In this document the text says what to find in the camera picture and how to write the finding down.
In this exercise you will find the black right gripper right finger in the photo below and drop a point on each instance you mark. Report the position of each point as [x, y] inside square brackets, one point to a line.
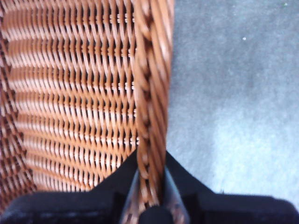
[182, 182]

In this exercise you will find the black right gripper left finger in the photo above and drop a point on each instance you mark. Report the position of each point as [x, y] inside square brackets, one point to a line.
[119, 182]

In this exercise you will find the brown wicker basket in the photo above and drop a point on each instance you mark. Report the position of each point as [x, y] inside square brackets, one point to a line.
[70, 93]

